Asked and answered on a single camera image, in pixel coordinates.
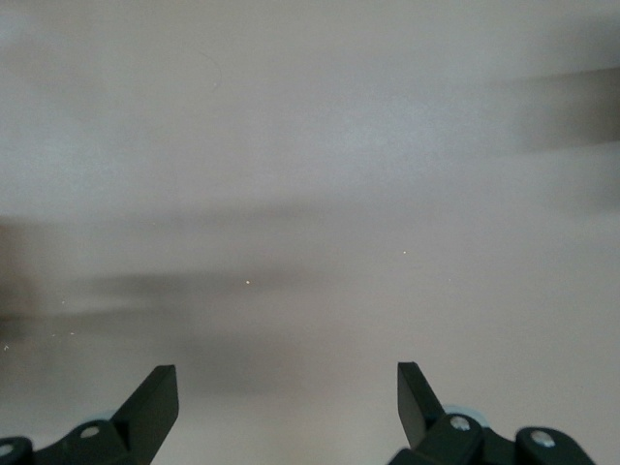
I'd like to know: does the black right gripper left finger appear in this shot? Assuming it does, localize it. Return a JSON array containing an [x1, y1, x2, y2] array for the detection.
[[0, 364, 180, 465]]

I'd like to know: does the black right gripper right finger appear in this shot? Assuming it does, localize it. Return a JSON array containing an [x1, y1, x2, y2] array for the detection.
[[387, 360, 595, 465]]

